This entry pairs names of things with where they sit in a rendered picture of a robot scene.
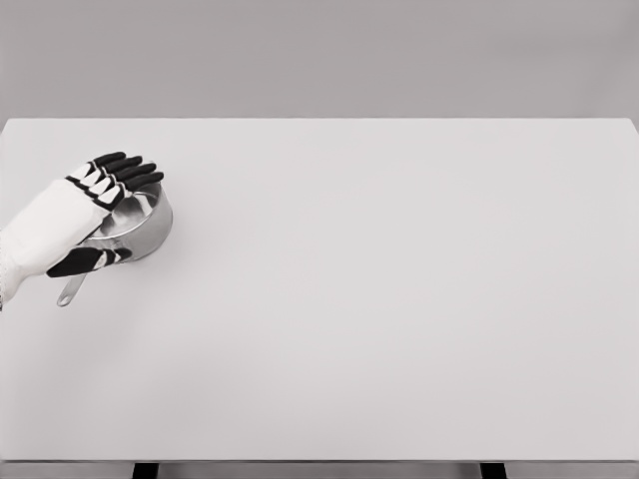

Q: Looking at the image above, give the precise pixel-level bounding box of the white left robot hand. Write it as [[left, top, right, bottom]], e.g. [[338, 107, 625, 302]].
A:
[[11, 151, 165, 279]]

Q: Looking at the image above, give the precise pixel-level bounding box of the silver steel pot with handle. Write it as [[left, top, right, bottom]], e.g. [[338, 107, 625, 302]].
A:
[[55, 182, 175, 307]]

